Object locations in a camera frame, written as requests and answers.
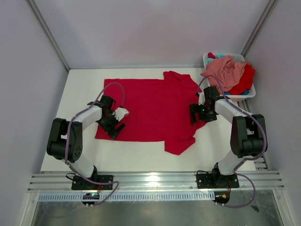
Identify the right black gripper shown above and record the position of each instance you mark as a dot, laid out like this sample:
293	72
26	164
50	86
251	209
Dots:
195	108

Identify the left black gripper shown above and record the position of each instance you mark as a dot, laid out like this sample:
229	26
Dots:
111	130

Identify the crimson red t shirt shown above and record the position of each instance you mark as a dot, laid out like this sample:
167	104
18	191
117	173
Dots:
159	110

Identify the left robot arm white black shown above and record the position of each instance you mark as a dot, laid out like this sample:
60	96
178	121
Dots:
65	140

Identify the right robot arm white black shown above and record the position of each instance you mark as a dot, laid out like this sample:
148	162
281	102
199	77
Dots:
248	140

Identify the salmon pink t shirt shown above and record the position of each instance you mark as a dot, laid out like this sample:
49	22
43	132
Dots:
224	73

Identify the bright red t shirt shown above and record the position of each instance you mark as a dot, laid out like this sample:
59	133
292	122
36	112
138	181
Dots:
244	81

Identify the white plastic laundry basket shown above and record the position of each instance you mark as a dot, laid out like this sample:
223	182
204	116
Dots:
245	88

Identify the left controller board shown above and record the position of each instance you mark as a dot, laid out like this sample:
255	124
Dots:
89	199

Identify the controller board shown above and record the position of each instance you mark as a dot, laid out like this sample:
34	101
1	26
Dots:
221	198
89	199

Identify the right controller board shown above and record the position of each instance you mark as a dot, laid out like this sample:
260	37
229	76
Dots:
221	198

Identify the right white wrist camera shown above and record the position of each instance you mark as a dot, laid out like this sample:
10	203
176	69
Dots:
201	98

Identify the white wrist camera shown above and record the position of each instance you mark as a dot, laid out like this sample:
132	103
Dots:
201	98
120	113

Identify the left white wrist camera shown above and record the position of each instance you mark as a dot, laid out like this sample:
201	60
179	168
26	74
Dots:
120	113

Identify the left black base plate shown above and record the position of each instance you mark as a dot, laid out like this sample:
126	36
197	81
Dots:
104	182

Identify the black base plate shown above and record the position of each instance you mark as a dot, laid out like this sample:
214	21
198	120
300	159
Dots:
206	179
104	182

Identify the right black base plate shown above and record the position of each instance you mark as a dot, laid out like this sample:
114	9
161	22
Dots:
206	179

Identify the grey slotted cable duct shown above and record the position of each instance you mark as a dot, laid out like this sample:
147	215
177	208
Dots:
131	196

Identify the aluminium side rail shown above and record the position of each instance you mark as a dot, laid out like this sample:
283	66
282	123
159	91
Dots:
261	163

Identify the aluminium front rail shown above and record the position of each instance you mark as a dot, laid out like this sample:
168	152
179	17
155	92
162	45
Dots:
155	181

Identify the right corner aluminium post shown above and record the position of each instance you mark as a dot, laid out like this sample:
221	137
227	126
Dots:
268	9

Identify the corner aluminium post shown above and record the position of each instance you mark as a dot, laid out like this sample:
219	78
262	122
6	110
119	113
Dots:
268	9
42	22

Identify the left corner aluminium post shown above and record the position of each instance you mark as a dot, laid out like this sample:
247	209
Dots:
42	22

